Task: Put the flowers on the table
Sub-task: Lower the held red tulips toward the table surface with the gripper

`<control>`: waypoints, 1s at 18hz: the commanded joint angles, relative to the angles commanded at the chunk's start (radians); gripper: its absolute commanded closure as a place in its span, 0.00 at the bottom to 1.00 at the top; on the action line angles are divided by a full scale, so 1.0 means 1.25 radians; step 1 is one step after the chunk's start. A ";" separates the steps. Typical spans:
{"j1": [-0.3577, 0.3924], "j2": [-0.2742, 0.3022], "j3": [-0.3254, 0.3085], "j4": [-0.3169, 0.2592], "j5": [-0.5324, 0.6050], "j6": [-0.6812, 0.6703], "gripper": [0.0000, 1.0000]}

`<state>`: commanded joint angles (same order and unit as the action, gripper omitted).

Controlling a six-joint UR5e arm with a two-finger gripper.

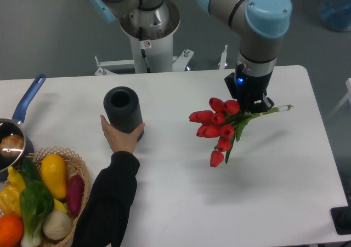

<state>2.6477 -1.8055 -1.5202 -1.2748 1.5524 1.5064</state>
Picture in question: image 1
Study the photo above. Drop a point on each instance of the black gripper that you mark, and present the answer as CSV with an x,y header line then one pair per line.
x,y
248,84

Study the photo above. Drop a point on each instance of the red tulip bouquet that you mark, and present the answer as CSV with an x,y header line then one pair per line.
x,y
226,122

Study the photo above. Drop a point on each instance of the dark grey ribbed vase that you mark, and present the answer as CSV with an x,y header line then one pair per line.
x,y
122,108

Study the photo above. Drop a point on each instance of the black sleeved forearm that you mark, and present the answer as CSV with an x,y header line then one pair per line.
x,y
104,219

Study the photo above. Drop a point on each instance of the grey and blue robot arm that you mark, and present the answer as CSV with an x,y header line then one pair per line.
x,y
261,25

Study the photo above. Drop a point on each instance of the person's bare hand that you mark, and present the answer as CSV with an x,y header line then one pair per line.
x,y
119,141

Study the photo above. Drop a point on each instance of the blue plastic container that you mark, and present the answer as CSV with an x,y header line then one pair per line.
x,y
335,14

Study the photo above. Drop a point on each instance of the black device at table edge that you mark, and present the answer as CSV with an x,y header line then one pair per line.
x,y
341,219

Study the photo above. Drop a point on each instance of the woven wicker basket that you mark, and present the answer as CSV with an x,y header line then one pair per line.
x,y
74,166

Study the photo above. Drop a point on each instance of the purple sweet potato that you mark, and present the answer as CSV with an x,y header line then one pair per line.
x,y
74,194

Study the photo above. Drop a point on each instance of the white garlic bulb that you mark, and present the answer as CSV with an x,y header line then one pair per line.
x,y
57,225

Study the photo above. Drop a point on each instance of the green cucumber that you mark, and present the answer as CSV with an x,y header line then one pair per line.
x,y
29,171

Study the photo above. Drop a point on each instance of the green bok choy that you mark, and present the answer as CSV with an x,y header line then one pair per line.
x,y
36,202

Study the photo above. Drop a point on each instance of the bread roll in pan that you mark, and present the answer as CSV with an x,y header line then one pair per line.
x,y
12,145

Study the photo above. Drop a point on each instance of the small yellow squash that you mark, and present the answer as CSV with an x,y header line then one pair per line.
x,y
16,179

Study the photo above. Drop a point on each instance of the yellow bell pepper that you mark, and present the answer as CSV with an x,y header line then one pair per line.
x,y
10,201

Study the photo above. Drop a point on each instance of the orange fruit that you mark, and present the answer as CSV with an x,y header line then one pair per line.
x,y
12,230

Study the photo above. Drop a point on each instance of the white frame at right edge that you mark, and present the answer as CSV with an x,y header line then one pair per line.
x,y
342,101

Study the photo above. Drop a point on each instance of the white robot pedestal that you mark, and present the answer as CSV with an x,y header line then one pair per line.
x,y
151,38

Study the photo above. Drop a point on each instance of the blue handled saucepan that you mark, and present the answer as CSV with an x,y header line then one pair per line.
x,y
14,126

